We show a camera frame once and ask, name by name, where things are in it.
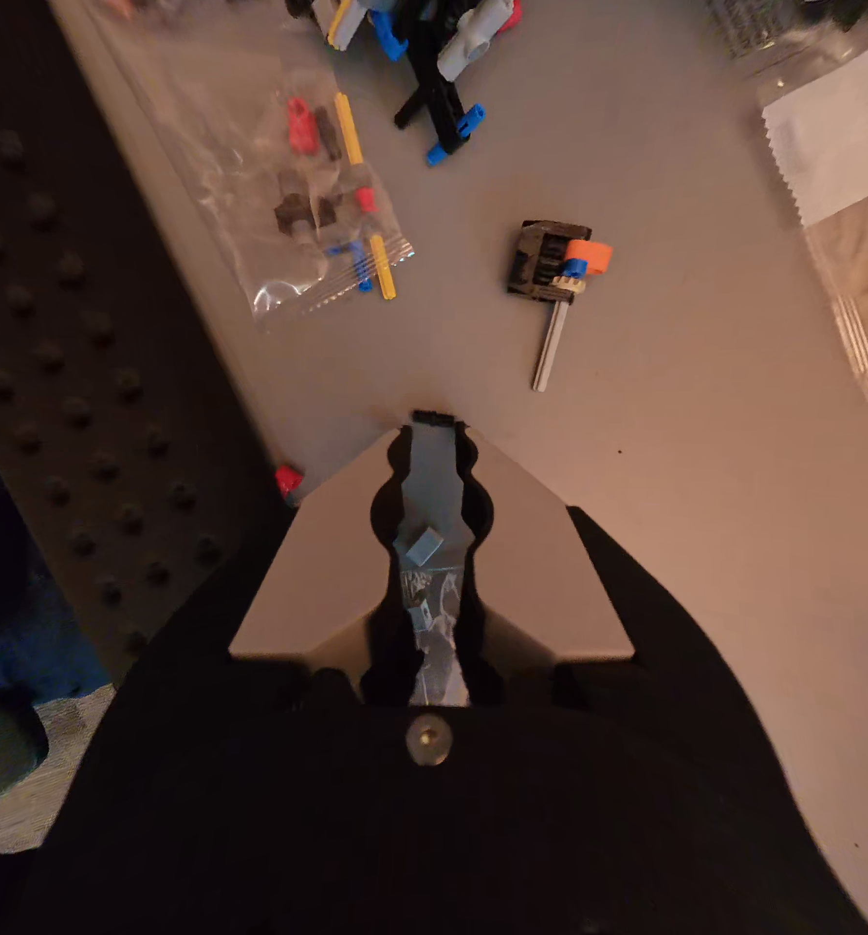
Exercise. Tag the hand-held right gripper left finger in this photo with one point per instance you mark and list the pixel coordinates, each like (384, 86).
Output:
(309, 584)

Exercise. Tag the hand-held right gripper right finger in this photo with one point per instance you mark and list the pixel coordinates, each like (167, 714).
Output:
(550, 584)

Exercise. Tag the red lego piece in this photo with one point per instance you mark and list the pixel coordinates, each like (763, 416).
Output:
(288, 482)

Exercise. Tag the small bag of lego parts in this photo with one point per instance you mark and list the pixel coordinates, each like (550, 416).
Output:
(317, 204)

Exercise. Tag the partly built black lego assembly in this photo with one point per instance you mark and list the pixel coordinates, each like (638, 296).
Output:
(434, 95)

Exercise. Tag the large white-label lego parts bag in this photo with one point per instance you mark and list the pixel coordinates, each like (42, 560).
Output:
(835, 161)

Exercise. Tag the crumpled clear wrapper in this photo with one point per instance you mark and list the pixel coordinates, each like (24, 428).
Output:
(437, 643)

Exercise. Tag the person's leg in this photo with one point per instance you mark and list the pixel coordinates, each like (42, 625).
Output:
(32, 643)

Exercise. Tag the black perforated board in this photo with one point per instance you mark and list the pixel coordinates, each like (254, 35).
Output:
(76, 292)

